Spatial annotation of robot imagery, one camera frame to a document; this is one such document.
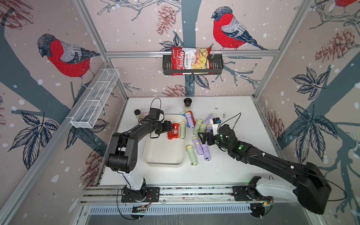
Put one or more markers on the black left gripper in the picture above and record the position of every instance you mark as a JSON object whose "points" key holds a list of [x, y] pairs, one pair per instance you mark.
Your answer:
{"points": [[167, 127]]}

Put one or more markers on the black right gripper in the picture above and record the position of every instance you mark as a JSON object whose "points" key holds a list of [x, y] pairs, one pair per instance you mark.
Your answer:
{"points": [[210, 136]]}

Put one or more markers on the short red flashlight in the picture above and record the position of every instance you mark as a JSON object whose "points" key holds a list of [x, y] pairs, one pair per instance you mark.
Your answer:
{"points": [[175, 129]]}

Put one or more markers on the long red flashlight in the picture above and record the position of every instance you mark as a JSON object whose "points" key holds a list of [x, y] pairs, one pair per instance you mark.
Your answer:
{"points": [[170, 135]]}

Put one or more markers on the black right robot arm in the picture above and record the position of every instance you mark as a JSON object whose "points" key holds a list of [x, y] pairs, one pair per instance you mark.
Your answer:
{"points": [[311, 188]]}

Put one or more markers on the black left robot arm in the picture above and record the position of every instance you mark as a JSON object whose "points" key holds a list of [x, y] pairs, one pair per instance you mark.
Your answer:
{"points": [[122, 154]]}

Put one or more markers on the cream plastic storage tray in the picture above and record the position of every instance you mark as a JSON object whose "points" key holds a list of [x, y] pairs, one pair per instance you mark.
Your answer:
{"points": [[162, 152]]}

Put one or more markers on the purple flashlight left front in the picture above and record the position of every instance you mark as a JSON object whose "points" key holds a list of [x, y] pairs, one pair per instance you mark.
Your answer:
{"points": [[198, 147]]}

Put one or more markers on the purple flashlight middle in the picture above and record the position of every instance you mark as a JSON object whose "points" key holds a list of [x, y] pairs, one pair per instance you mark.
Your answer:
{"points": [[209, 128]]}

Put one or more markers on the red flashlight back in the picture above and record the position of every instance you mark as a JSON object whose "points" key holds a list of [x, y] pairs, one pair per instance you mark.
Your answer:
{"points": [[194, 122]]}

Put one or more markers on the purple flashlight back left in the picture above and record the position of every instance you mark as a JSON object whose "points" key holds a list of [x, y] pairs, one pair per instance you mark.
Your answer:
{"points": [[190, 122]]}

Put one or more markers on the purple flashlight right front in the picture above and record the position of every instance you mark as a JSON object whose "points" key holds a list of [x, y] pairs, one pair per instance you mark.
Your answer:
{"points": [[206, 151]]}

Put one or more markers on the green flashlight front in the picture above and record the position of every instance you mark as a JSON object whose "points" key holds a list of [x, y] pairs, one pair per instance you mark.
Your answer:
{"points": [[192, 156]]}

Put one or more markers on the large spice jar black lid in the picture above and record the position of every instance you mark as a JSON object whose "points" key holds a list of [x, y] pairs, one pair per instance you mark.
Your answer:
{"points": [[187, 104]]}

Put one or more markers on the small spice jar black lid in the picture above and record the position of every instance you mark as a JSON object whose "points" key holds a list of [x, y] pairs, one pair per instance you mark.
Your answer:
{"points": [[138, 115]]}

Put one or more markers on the red cassava chips bag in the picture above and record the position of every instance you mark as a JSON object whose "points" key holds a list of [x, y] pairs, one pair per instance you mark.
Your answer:
{"points": [[186, 58]]}

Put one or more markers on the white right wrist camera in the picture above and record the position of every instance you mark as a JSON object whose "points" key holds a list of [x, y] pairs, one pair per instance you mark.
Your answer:
{"points": [[215, 122]]}

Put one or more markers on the pink handled metal tongs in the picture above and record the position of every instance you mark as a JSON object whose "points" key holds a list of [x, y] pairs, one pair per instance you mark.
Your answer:
{"points": [[162, 109]]}

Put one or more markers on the black wall basket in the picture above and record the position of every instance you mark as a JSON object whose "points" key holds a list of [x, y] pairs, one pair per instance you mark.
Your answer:
{"points": [[212, 65]]}

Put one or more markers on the white wire mesh shelf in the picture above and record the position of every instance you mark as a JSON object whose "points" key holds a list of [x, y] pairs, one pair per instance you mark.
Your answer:
{"points": [[91, 108]]}

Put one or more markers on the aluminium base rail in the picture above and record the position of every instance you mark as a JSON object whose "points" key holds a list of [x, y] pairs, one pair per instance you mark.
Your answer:
{"points": [[163, 201]]}

